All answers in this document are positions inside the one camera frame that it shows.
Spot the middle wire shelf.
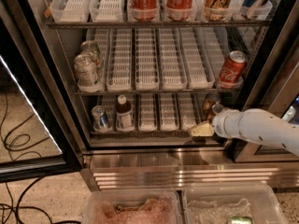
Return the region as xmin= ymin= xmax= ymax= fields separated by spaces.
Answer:
xmin=75 ymin=88 xmax=240 ymax=96

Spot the top wire shelf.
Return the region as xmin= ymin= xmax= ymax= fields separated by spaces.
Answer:
xmin=46 ymin=20 xmax=271 ymax=30

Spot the right clear plastic bin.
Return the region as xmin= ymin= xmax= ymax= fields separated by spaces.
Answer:
xmin=182 ymin=182 xmax=288 ymax=224

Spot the blue silver can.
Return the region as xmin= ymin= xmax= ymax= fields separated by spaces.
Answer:
xmin=92 ymin=105 xmax=110 ymax=131

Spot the rear silver green can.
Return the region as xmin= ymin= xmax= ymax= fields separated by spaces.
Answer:
xmin=80 ymin=40 xmax=103 ymax=70

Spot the orange can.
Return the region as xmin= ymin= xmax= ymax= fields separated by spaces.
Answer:
xmin=202 ymin=92 xmax=221 ymax=115
xmin=207 ymin=104 xmax=224 ymax=122

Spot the black floor cable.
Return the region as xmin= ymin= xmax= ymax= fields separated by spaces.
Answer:
xmin=0 ymin=93 xmax=82 ymax=224

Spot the silver green can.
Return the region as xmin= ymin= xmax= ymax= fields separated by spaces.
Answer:
xmin=74 ymin=54 xmax=99 ymax=86
xmin=80 ymin=40 xmax=103 ymax=70

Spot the clear plastic bin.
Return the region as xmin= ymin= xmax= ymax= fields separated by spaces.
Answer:
xmin=182 ymin=182 xmax=288 ymax=224
xmin=81 ymin=189 xmax=182 ymax=224

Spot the front silver green can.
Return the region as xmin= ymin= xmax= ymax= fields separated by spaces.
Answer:
xmin=74 ymin=54 xmax=99 ymax=86

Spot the steel fridge base grille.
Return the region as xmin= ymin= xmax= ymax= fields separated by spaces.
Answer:
xmin=80 ymin=148 xmax=299 ymax=191

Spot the red cola can middle shelf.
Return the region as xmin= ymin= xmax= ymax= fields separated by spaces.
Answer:
xmin=219 ymin=50 xmax=247 ymax=84

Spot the glass fridge door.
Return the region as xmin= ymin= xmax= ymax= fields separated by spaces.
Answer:
xmin=0 ymin=0 xmax=83 ymax=182

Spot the red cola can top right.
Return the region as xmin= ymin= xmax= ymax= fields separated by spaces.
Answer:
xmin=166 ymin=0 xmax=192 ymax=21

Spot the left clear plastic bin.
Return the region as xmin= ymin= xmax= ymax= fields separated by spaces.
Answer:
xmin=81 ymin=189 xmax=182 ymax=224

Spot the gold black can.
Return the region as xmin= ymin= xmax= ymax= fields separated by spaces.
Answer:
xmin=203 ymin=0 xmax=231 ymax=21

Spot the brown bottle white cap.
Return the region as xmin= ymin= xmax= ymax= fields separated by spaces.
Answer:
xmin=116 ymin=95 xmax=133 ymax=129

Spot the red cola can top left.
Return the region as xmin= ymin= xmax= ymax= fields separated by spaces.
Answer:
xmin=130 ymin=0 xmax=157 ymax=21

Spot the bottom wire shelf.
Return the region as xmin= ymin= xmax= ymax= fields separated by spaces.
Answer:
xmin=90 ymin=130 xmax=190 ymax=137

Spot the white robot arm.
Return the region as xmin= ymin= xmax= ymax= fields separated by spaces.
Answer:
xmin=188 ymin=105 xmax=299 ymax=156

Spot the red cola can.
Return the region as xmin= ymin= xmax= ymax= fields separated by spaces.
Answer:
xmin=166 ymin=0 xmax=192 ymax=21
xmin=130 ymin=0 xmax=157 ymax=21

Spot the green can in bin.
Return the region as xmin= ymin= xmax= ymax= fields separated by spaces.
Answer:
xmin=229 ymin=216 xmax=254 ymax=224

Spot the wire shelf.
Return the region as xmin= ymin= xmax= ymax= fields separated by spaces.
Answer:
xmin=46 ymin=20 xmax=271 ymax=30
xmin=75 ymin=88 xmax=240 ymax=96
xmin=90 ymin=130 xmax=190 ymax=137

